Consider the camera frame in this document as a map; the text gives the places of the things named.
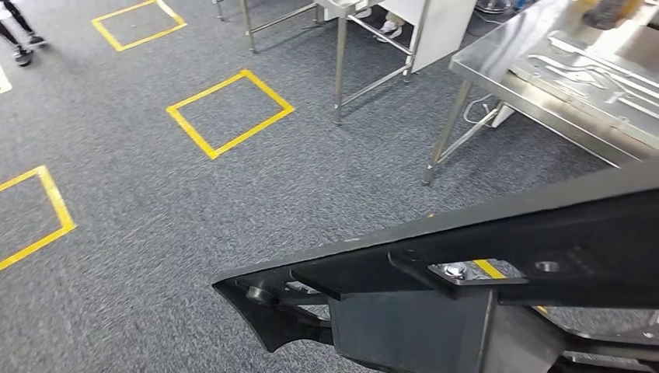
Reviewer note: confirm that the black plastic licence plate frame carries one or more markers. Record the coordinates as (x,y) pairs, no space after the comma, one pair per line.
(412,329)

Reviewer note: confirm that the stainless steel workbench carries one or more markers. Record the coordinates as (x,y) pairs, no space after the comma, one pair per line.
(494,56)

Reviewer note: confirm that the yellow floor tape square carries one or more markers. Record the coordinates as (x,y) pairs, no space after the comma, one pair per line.
(206,90)
(486,267)
(57,198)
(105,35)

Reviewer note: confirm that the person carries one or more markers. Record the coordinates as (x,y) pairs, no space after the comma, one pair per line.
(388,27)
(23,55)

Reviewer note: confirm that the white board panel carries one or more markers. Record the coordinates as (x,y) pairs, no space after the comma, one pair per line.
(443,26)

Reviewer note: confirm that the aluminium jig plate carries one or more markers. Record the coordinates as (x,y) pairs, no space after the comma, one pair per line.
(566,72)

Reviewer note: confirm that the steel frame table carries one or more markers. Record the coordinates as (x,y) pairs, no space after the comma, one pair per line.
(248,26)
(340,62)

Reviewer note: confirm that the chrome stanchion post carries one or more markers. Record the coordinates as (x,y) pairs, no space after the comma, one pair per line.
(494,6)

